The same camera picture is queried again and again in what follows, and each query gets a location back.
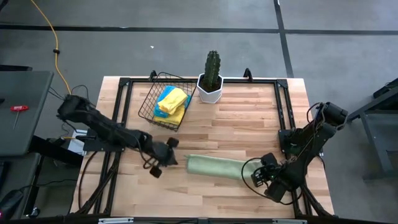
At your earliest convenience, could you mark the orange extension cable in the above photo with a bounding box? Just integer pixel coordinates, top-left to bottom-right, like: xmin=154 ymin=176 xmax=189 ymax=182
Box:
xmin=30 ymin=0 xmax=73 ymax=94

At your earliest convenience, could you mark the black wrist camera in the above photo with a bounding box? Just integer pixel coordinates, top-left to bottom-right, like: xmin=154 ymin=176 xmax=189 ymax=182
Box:
xmin=264 ymin=179 xmax=289 ymax=203
xmin=150 ymin=142 xmax=172 ymax=166

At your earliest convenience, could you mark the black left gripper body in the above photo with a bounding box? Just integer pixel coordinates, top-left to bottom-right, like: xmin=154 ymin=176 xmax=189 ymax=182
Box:
xmin=149 ymin=137 xmax=180 ymax=179

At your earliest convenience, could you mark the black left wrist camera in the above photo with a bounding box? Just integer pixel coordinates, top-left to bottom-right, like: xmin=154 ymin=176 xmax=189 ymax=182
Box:
xmin=150 ymin=142 xmax=172 ymax=166

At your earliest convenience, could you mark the red-handled tool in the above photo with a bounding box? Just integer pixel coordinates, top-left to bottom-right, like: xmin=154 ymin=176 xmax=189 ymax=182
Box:
xmin=9 ymin=105 xmax=30 ymax=131

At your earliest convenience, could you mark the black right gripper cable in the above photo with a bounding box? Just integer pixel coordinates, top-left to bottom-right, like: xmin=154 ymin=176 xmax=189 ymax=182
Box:
xmin=241 ymin=157 xmax=304 ymax=206

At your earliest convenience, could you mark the silver frame bracket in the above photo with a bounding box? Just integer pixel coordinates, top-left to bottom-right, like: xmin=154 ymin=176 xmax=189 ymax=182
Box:
xmin=272 ymin=218 xmax=308 ymax=224
xmin=98 ymin=217 xmax=134 ymax=224

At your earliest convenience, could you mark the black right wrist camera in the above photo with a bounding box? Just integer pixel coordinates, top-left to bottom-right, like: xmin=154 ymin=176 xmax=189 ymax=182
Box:
xmin=264 ymin=179 xmax=289 ymax=203

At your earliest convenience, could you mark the dark metal side stand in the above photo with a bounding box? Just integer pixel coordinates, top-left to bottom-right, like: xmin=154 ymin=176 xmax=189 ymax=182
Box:
xmin=346 ymin=77 xmax=398 ymax=181

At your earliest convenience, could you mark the black wire basket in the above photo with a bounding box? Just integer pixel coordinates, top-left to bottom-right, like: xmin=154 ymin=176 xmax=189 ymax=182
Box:
xmin=138 ymin=72 xmax=198 ymax=132

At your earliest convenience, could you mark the black floor cable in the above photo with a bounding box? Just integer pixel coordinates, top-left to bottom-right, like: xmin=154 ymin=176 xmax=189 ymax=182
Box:
xmin=48 ymin=84 xmax=97 ymax=138

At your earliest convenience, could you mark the black rounded floor object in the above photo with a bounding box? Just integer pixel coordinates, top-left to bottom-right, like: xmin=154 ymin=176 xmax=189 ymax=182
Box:
xmin=0 ymin=189 xmax=24 ymax=220

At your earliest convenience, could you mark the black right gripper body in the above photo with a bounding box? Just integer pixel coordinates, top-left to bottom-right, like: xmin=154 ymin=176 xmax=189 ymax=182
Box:
xmin=251 ymin=152 xmax=280 ymax=187

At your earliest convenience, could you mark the gray side table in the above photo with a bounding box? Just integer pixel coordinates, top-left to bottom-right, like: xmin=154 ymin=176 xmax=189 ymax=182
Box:
xmin=0 ymin=70 xmax=54 ymax=158

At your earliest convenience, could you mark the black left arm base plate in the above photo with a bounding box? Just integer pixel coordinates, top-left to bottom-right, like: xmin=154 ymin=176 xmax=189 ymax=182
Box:
xmin=75 ymin=126 xmax=129 ymax=152

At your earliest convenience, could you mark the black table frame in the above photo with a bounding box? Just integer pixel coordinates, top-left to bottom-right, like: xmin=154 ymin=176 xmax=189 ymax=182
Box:
xmin=74 ymin=68 xmax=333 ymax=218

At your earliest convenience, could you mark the white paper sheet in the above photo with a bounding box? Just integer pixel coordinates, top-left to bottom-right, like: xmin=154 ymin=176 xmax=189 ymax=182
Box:
xmin=67 ymin=129 xmax=91 ymax=154

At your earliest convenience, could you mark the yellow microfiber towel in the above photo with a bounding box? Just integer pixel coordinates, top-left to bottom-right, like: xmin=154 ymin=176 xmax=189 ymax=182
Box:
xmin=157 ymin=87 xmax=188 ymax=114
xmin=154 ymin=104 xmax=186 ymax=126

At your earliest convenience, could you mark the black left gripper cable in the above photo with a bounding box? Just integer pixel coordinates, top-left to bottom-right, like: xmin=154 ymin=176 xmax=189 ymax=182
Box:
xmin=138 ymin=146 xmax=156 ymax=170

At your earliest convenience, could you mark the light green microfiber towel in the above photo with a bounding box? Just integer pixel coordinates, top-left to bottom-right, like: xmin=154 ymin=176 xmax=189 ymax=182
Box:
xmin=185 ymin=154 xmax=264 ymax=181

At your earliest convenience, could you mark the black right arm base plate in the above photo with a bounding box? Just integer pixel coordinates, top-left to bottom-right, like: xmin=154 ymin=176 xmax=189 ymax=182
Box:
xmin=278 ymin=129 xmax=324 ymax=155

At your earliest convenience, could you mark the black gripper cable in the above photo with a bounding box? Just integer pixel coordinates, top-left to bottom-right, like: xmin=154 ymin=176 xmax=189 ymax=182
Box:
xmin=241 ymin=157 xmax=304 ymax=206
xmin=138 ymin=146 xmax=156 ymax=170

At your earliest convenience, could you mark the green cactus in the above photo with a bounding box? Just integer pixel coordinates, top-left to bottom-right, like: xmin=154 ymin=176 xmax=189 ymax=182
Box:
xmin=203 ymin=50 xmax=221 ymax=91

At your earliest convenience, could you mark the white plant pot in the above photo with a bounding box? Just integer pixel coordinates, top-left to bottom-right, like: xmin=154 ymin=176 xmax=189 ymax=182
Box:
xmin=196 ymin=73 xmax=224 ymax=104

